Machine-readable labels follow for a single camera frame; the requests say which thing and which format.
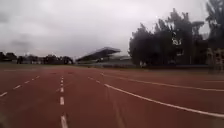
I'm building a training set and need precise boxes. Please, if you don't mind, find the roofed grandstand building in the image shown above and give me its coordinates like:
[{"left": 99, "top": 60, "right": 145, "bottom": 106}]
[{"left": 75, "top": 46, "right": 135, "bottom": 68}]

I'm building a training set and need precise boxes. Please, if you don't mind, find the red running track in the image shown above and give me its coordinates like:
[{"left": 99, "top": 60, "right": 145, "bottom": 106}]
[{"left": 0, "top": 65, "right": 224, "bottom": 128}]

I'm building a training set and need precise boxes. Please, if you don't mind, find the group of dark trees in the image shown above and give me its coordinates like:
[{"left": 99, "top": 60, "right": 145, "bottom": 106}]
[{"left": 128, "top": 8, "right": 209, "bottom": 69}]

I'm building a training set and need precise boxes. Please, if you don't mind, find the distant row of trees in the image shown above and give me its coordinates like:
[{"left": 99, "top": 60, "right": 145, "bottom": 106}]
[{"left": 0, "top": 51, "right": 75, "bottom": 66}]

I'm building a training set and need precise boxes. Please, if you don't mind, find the pale building behind trees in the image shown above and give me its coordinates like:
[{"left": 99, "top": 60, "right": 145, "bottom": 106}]
[{"left": 171, "top": 31, "right": 185, "bottom": 58}]

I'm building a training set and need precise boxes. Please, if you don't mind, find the tall dark tree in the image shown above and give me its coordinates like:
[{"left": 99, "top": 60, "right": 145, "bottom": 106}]
[{"left": 204, "top": 0, "right": 224, "bottom": 51}]

